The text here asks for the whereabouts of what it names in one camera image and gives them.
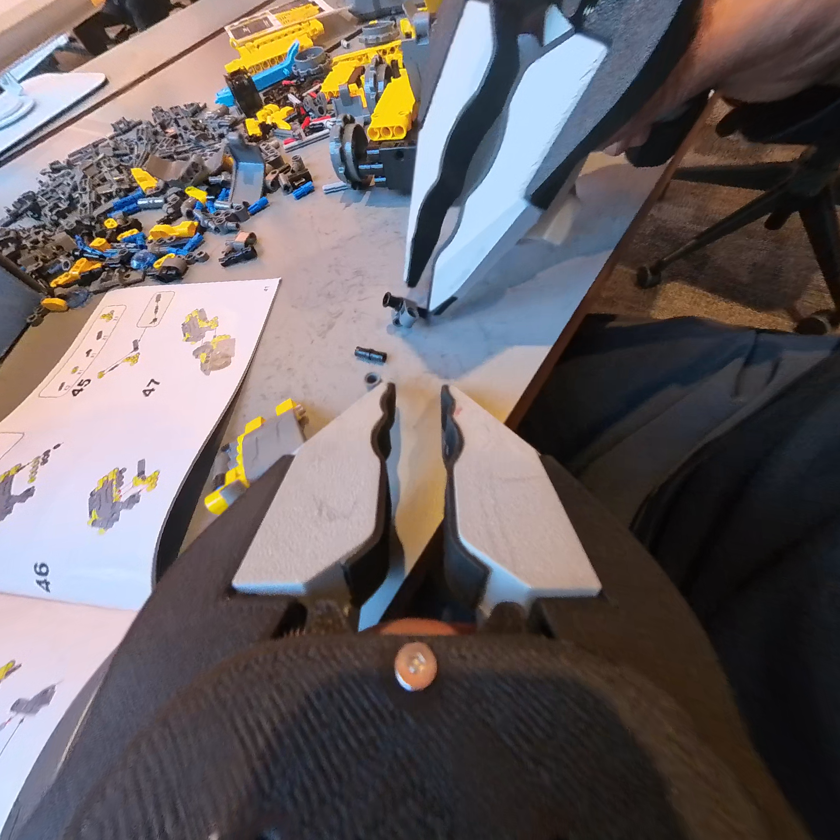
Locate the black seat brick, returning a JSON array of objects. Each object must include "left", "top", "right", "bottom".
[{"left": 226, "top": 72, "right": 263, "bottom": 119}]

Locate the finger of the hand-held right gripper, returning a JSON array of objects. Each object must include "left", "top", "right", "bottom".
[
  {"left": 403, "top": 0, "right": 521, "bottom": 290},
  {"left": 427, "top": 10, "right": 611, "bottom": 316}
]

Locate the blue brick separator tool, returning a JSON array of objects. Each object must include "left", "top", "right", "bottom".
[{"left": 217, "top": 42, "right": 316, "bottom": 109}]

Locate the person's right hand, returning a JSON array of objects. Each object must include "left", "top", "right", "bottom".
[{"left": 604, "top": 0, "right": 840, "bottom": 158}]

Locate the large yellow panel brick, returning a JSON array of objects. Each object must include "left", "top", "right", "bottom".
[{"left": 223, "top": 18, "right": 326, "bottom": 73}]

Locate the open blue cardboard box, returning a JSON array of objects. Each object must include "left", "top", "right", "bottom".
[{"left": 0, "top": 266, "right": 43, "bottom": 358}]

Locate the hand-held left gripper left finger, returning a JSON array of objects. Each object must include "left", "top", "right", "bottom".
[{"left": 233, "top": 382, "right": 398, "bottom": 631}]

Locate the pile of loose brick parts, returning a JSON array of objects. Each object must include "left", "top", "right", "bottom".
[{"left": 0, "top": 98, "right": 421, "bottom": 312}]

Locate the person's blue trouser leg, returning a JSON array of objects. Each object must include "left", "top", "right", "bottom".
[{"left": 518, "top": 315, "right": 840, "bottom": 526}]

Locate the grey yellow brick assembly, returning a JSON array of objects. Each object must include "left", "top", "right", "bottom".
[{"left": 203, "top": 399, "right": 309, "bottom": 514}]

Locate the white clipboard stand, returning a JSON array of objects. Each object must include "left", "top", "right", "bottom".
[{"left": 0, "top": 71, "right": 107, "bottom": 161}]

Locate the black chair base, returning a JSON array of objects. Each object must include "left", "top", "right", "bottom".
[{"left": 637, "top": 98, "right": 840, "bottom": 336}]

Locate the yellow grey brick vehicle model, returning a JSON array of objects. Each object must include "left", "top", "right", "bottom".
[{"left": 325, "top": 0, "right": 460, "bottom": 194}]

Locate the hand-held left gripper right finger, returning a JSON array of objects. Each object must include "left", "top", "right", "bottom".
[{"left": 440, "top": 385, "right": 602, "bottom": 632}]

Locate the printed sticker sheet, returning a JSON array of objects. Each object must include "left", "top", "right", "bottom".
[{"left": 223, "top": 0, "right": 336, "bottom": 43}]

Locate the instruction booklet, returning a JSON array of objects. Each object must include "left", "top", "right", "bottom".
[{"left": 0, "top": 279, "right": 282, "bottom": 821}]

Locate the black grey joint brick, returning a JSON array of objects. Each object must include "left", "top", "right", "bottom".
[{"left": 218, "top": 231, "right": 258, "bottom": 268}]

